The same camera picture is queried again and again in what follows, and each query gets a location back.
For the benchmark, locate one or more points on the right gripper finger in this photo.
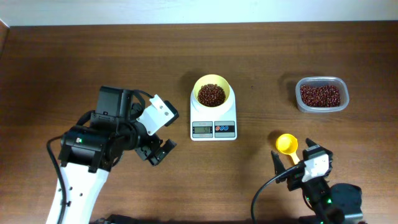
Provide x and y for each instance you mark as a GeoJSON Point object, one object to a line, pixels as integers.
{"type": "Point", "coordinates": [279, 168]}
{"type": "Point", "coordinates": [312, 146]}

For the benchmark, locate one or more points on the clear plastic container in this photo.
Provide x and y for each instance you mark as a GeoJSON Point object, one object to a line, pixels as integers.
{"type": "Point", "coordinates": [321, 81]}

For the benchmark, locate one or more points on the white digital kitchen scale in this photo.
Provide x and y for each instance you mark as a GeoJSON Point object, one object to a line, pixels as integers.
{"type": "Point", "coordinates": [213, 123]}

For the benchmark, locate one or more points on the pale yellow bowl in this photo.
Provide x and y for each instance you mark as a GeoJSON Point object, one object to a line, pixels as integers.
{"type": "Point", "coordinates": [212, 79]}

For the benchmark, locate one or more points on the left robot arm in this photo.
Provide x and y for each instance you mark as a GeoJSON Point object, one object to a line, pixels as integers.
{"type": "Point", "coordinates": [90, 149]}

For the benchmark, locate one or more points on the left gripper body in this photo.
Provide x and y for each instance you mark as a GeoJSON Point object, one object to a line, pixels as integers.
{"type": "Point", "coordinates": [145, 145]}

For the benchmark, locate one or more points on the yellow measuring scoop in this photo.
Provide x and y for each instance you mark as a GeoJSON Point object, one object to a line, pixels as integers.
{"type": "Point", "coordinates": [287, 144]}

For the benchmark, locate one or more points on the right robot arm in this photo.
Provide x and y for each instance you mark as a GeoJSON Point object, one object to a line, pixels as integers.
{"type": "Point", "coordinates": [338, 204]}

